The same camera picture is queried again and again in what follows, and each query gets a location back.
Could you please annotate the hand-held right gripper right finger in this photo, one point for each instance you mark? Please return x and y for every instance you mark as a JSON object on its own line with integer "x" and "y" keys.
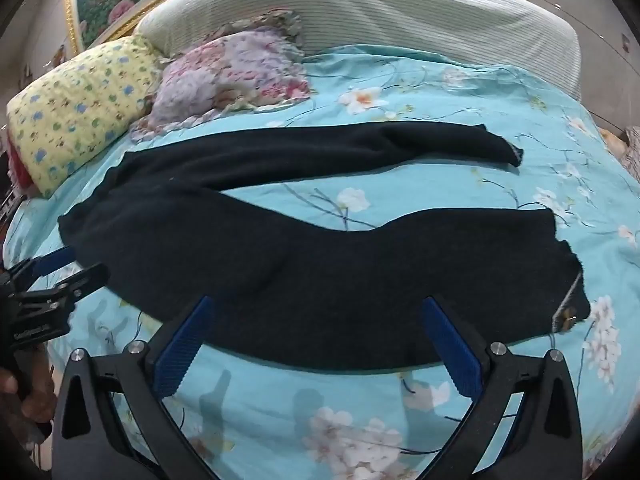
{"x": 450, "y": 345}

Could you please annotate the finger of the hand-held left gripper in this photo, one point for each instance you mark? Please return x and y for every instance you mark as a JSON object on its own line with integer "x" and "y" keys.
{"x": 55, "y": 258}
{"x": 80, "y": 280}

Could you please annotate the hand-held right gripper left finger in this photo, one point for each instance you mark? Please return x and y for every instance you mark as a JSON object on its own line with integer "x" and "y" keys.
{"x": 182, "y": 345}

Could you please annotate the black pants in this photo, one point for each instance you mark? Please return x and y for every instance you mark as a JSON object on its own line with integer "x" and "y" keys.
{"x": 300, "y": 285}

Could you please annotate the person's left hand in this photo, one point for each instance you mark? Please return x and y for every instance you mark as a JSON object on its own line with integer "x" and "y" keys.
{"x": 30, "y": 410}

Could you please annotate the red cloth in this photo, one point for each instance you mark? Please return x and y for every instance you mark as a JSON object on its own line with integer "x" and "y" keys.
{"x": 17, "y": 165}

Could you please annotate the light blue floral bedsheet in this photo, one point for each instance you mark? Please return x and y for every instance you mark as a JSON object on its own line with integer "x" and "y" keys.
{"x": 425, "y": 200}

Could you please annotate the yellow cartoon print pillow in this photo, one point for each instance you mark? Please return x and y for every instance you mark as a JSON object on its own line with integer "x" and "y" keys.
{"x": 80, "y": 110}

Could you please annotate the pink floral ruffled pillow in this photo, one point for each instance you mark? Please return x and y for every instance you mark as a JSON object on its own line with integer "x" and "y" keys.
{"x": 225, "y": 75}

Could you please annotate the pink and orange cloth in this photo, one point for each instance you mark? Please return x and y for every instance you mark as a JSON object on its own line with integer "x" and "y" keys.
{"x": 627, "y": 152}

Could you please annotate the white striped headboard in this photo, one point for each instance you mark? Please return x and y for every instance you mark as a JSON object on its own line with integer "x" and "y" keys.
{"x": 400, "y": 10}

